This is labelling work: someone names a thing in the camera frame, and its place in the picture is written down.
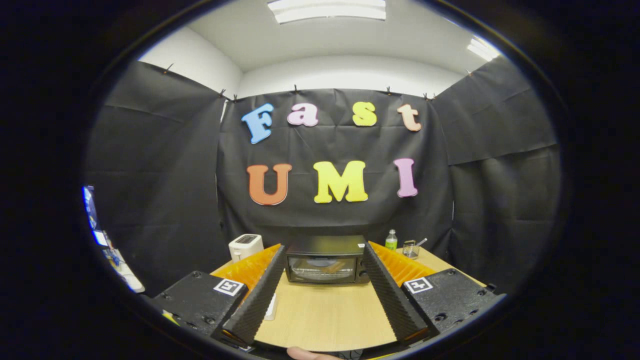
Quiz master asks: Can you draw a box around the black toaster oven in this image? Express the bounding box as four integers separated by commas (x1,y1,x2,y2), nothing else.
285,235,371,286

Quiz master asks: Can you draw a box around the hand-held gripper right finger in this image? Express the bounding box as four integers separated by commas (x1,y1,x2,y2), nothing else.
361,241,506,347

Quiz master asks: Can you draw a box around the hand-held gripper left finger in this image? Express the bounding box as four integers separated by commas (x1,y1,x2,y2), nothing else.
152,243,287,351

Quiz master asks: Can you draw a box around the white pop-up toaster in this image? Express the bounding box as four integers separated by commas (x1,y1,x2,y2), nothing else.
228,233,265,264

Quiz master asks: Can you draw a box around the small ceiling light panel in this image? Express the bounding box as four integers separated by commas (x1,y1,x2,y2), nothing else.
466,36,502,62

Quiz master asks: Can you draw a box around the long ceiling light panel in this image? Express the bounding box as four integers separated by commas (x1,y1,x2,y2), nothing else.
266,0,387,25

